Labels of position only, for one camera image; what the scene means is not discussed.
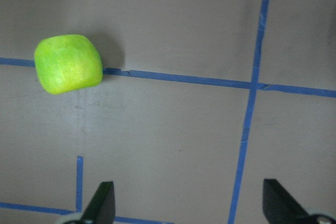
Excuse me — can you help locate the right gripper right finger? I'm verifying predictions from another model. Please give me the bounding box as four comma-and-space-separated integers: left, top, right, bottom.
262, 179, 311, 224

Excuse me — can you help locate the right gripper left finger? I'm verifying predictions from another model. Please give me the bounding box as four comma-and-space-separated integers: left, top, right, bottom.
79, 181, 116, 224

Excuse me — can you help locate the green apple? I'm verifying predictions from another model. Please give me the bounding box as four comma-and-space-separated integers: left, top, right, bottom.
34, 34, 103, 94

